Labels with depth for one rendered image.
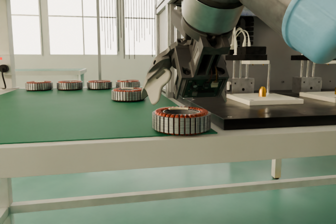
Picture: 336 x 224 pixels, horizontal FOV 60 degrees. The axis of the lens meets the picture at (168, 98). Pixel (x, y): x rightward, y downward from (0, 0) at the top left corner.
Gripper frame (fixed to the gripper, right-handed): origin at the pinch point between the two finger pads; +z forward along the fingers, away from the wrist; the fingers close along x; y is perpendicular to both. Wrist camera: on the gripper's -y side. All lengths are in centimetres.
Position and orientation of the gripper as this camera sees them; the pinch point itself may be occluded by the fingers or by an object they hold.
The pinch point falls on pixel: (181, 94)
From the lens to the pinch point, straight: 56.0
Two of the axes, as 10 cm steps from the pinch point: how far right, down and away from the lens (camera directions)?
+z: -1.3, 5.8, 8.0
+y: 1.3, 8.1, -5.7
